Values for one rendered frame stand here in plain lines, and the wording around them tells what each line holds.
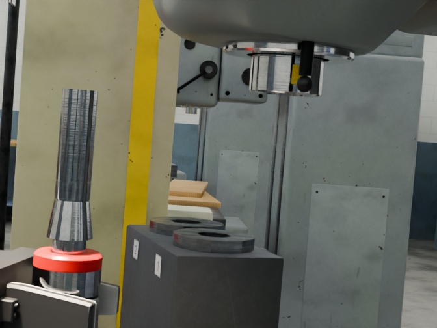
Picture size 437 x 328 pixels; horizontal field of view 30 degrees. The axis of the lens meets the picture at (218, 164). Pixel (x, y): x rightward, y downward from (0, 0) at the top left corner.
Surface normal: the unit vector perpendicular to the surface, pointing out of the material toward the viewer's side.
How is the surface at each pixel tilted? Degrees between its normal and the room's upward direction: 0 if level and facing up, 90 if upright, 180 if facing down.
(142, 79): 90
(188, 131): 90
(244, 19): 131
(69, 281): 90
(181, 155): 90
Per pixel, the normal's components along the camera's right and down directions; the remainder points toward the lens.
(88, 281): 0.76, 0.10
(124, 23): 0.15, 0.07
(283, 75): -0.13, 0.04
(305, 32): 0.07, 0.64
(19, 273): 0.98, 0.09
